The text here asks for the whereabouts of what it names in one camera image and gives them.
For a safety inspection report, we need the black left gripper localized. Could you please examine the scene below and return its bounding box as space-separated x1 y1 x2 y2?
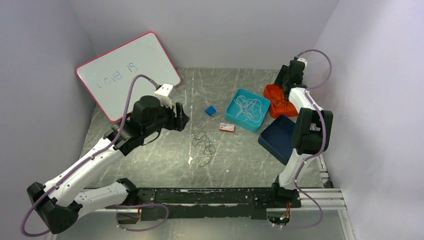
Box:
143 98 190 137

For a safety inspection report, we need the white cable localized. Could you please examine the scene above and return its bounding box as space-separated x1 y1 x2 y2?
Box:
234 95 266 123

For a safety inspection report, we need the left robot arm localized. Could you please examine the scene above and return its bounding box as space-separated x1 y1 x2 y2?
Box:
27 95 190 234

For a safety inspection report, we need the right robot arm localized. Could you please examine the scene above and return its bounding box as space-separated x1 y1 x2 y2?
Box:
269 57 333 207

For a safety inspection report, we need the small blue stamp block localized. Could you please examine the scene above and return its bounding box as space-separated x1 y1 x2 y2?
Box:
205 105 217 117

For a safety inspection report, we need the orange plastic bin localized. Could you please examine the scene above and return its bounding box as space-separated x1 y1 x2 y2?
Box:
263 84 298 119

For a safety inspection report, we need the red white small card box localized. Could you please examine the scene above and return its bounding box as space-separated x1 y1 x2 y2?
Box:
219 122 235 133

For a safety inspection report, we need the light blue plastic bin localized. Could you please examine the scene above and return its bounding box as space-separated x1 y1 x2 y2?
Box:
225 88 270 133

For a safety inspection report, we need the dark blue plastic bin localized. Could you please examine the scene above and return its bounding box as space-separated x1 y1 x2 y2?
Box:
257 115 295 165

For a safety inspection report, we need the pink framed whiteboard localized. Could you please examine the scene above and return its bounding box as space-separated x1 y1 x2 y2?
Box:
75 32 182 122

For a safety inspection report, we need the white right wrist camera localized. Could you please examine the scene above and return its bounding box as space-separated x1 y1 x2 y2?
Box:
296 57 308 68

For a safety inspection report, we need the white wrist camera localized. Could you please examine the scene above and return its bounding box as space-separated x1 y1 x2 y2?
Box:
154 83 175 109
296 57 308 68

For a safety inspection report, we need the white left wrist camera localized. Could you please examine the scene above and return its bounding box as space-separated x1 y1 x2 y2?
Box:
154 83 175 109

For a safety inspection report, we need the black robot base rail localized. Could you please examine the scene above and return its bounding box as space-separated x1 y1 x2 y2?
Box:
123 185 302 221

